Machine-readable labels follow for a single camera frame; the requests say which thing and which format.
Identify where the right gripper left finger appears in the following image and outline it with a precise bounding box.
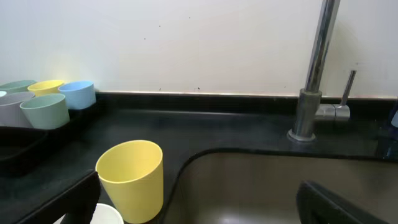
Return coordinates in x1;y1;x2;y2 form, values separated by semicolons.
15;169;101;224

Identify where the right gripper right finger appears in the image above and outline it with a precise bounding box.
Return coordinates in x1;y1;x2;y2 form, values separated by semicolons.
295;180;390;224

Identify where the white cup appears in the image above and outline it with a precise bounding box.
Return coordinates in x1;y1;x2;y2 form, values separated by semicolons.
52;203;124;224

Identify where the yellow cup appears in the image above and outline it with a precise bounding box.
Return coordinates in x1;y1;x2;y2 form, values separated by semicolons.
95;139;164;224
27;79;65;97

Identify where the steel sink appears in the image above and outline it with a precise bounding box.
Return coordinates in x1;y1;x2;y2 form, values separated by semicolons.
160;148;398;224

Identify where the black tray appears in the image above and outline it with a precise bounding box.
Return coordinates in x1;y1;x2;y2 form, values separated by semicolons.
0;101;102;180

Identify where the green cup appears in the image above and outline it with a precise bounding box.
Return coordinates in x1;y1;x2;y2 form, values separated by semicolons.
0;79;37;95
19;93;71;131

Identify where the blue cup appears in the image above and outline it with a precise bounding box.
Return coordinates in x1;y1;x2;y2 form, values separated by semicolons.
58;80;97;111

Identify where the grey cup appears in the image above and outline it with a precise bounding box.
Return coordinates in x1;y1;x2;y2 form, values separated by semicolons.
0;91;36;129

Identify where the steel tap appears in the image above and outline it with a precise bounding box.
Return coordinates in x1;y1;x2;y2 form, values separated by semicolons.
286;0;358;143

